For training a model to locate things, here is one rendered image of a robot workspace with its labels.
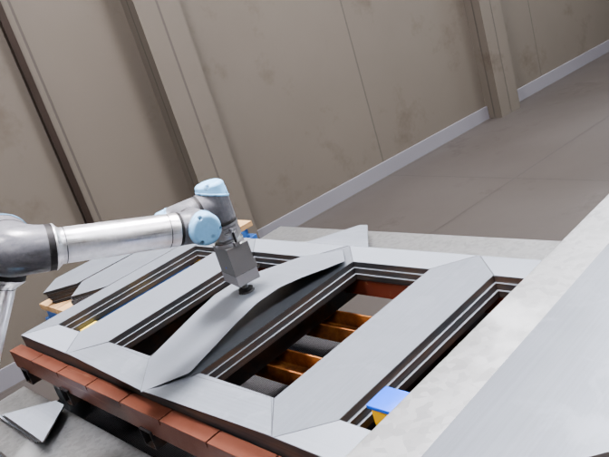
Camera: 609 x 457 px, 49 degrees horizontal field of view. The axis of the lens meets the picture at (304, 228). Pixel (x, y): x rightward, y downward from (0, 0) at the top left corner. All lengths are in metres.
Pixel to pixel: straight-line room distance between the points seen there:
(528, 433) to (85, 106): 3.81
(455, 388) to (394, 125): 4.94
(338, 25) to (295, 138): 0.97
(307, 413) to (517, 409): 0.56
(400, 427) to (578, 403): 0.22
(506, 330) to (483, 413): 0.22
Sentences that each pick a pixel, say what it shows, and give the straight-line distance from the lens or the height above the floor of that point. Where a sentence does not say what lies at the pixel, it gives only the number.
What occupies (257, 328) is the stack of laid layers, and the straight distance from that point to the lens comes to 1.69.
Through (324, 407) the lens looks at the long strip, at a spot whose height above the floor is 0.86.
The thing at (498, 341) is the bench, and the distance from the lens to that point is 1.01.
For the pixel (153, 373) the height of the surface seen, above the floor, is 0.87.
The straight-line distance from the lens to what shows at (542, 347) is 0.94.
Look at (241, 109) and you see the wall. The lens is 4.84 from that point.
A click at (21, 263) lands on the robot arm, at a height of 1.26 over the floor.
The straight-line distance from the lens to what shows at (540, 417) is 0.83.
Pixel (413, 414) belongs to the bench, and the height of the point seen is 1.05.
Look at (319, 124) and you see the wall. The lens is 5.24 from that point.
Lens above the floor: 1.58
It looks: 18 degrees down
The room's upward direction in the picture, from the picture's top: 18 degrees counter-clockwise
